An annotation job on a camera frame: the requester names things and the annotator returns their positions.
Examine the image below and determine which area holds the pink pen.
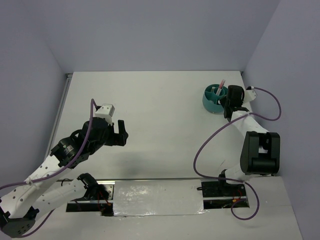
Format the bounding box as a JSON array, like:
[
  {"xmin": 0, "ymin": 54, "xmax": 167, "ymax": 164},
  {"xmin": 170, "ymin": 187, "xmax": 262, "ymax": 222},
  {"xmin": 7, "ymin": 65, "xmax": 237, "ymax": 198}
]
[{"xmin": 216, "ymin": 79, "xmax": 226, "ymax": 96}]

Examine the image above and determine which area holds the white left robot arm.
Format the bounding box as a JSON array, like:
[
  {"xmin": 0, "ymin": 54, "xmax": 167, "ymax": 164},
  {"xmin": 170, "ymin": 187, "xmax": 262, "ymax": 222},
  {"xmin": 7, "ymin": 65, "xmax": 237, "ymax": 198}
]
[{"xmin": 0, "ymin": 117, "xmax": 129, "ymax": 238}]

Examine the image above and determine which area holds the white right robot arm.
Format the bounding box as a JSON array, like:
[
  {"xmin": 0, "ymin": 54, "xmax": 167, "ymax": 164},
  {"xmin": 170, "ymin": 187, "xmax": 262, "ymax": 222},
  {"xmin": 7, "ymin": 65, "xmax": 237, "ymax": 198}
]
[{"xmin": 217, "ymin": 85, "xmax": 282, "ymax": 196}]

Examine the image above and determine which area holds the teal round divided container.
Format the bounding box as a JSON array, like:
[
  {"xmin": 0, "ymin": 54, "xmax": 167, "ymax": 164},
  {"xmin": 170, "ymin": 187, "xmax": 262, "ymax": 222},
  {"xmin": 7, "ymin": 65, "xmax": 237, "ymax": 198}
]
[{"xmin": 202, "ymin": 84, "xmax": 228, "ymax": 114}]

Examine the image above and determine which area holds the silver foil cover plate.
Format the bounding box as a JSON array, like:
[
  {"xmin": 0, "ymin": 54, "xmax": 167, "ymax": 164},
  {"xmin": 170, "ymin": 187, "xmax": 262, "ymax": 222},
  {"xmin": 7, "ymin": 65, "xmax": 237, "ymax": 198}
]
[{"xmin": 113, "ymin": 179, "xmax": 205, "ymax": 217}]

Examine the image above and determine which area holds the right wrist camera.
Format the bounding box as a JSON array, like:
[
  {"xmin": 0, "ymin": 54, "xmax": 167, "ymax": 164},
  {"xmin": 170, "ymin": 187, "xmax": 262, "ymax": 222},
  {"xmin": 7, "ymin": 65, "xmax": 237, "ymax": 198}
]
[{"xmin": 243, "ymin": 86, "xmax": 257, "ymax": 104}]

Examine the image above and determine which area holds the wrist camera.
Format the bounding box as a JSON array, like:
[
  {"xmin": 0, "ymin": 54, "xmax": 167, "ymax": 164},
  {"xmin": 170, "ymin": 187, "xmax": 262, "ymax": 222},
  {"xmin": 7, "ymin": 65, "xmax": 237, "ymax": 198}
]
[
  {"xmin": 243, "ymin": 86, "xmax": 257, "ymax": 104},
  {"xmin": 94, "ymin": 104, "xmax": 115, "ymax": 125}
]

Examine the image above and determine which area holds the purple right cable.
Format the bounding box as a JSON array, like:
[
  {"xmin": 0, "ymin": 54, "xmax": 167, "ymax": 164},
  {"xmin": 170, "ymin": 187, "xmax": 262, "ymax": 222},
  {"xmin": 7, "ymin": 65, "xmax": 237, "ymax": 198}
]
[{"xmin": 193, "ymin": 86, "xmax": 283, "ymax": 221}]

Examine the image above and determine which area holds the purple cable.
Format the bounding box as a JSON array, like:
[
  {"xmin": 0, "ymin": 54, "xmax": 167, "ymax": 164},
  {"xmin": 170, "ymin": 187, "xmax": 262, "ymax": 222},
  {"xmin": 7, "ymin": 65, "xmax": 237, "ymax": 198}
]
[
  {"xmin": 193, "ymin": 86, "xmax": 283, "ymax": 221},
  {"xmin": 0, "ymin": 98, "xmax": 97, "ymax": 237}
]

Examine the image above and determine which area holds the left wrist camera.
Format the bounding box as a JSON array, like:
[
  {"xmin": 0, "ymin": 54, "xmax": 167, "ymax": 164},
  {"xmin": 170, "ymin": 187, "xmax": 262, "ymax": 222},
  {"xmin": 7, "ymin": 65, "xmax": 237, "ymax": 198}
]
[{"xmin": 94, "ymin": 104, "xmax": 115, "ymax": 125}]

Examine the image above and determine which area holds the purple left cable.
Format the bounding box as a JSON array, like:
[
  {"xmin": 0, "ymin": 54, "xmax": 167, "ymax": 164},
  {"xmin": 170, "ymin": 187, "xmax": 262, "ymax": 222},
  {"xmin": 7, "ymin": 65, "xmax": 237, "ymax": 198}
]
[{"xmin": 0, "ymin": 98, "xmax": 97, "ymax": 237}]

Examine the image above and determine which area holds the aluminium table edge rail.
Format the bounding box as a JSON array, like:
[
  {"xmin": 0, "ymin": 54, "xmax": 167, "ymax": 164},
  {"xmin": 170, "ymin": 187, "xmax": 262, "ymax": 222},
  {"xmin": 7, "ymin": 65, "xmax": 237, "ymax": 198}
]
[{"xmin": 45, "ymin": 73, "xmax": 73, "ymax": 158}]

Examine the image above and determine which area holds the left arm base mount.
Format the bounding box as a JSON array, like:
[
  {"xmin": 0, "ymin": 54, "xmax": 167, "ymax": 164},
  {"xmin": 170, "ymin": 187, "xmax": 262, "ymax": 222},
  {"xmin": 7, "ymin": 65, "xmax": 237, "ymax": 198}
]
[{"xmin": 66, "ymin": 173, "xmax": 114, "ymax": 217}]

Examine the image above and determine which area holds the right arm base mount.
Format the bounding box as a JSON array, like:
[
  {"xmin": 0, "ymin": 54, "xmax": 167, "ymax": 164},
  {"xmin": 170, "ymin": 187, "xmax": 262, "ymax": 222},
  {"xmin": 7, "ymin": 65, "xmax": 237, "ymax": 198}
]
[{"xmin": 196, "ymin": 180, "xmax": 249, "ymax": 210}]

